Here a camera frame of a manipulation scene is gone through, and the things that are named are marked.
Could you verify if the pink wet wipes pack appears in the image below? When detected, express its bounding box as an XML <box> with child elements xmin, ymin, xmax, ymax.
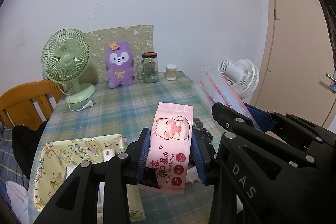
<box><xmin>138</xmin><ymin>102</ymin><xmax>194</xmax><ymax>194</ymax></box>

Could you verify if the clear zip bags stack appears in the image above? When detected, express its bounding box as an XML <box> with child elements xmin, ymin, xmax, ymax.
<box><xmin>191</xmin><ymin>66</ymin><xmax>260</xmax><ymax>130</ymax></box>

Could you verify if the white standing fan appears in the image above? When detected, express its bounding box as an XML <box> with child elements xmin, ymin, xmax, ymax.
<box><xmin>218</xmin><ymin>59</ymin><xmax>260</xmax><ymax>100</ymax></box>

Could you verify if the plaid tablecloth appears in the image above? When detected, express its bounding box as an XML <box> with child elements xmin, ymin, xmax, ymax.
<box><xmin>31</xmin><ymin>72</ymin><xmax>222</xmax><ymax>223</ymax></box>

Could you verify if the yellow cartoon storage box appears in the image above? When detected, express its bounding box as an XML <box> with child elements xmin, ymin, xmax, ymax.
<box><xmin>32</xmin><ymin>134</ymin><xmax>146</xmax><ymax>223</ymax></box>

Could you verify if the cotton swab container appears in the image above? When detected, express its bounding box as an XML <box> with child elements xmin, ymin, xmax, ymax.
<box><xmin>165</xmin><ymin>64</ymin><xmax>177</xmax><ymax>81</ymax></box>

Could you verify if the glass mason jar mug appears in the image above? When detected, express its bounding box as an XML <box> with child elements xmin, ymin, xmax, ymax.
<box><xmin>137</xmin><ymin>52</ymin><xmax>158</xmax><ymax>84</ymax></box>

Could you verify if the black garment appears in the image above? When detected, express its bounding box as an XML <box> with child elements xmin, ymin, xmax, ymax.
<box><xmin>11</xmin><ymin>120</ymin><xmax>49</xmax><ymax>179</ymax></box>

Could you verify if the purple plush toy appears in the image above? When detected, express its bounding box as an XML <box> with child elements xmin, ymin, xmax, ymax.
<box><xmin>105</xmin><ymin>41</ymin><xmax>134</xmax><ymax>88</ymax></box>

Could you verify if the blue plaid pillow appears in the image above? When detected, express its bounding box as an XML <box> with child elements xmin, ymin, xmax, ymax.
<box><xmin>0</xmin><ymin>128</ymin><xmax>29</xmax><ymax>190</ymax></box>

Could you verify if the green desk fan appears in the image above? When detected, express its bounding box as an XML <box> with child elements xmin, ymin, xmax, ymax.
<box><xmin>41</xmin><ymin>28</ymin><xmax>96</xmax><ymax>104</ymax></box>

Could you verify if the patterned beige board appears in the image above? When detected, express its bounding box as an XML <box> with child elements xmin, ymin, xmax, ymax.
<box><xmin>84</xmin><ymin>24</ymin><xmax>154</xmax><ymax>83</ymax></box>

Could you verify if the green fan power cord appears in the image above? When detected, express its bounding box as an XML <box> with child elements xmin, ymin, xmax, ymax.
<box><xmin>68</xmin><ymin>99</ymin><xmax>96</xmax><ymax>113</ymax></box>

